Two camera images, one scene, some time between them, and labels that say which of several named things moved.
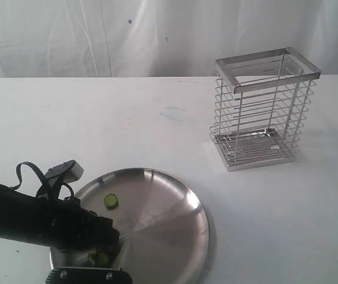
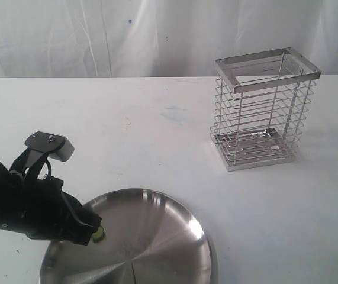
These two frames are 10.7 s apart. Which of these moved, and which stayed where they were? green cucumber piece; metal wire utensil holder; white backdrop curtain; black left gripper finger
Moved: green cucumber piece; black left gripper finger
Stayed: white backdrop curtain; metal wire utensil holder
